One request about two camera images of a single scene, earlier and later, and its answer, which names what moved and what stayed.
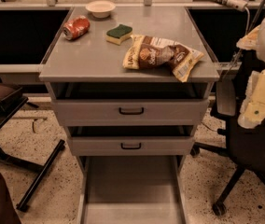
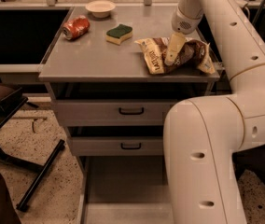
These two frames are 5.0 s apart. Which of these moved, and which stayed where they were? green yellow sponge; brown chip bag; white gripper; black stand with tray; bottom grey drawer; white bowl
Moved: white gripper; brown chip bag
Stayed: black stand with tray; white bowl; green yellow sponge; bottom grey drawer
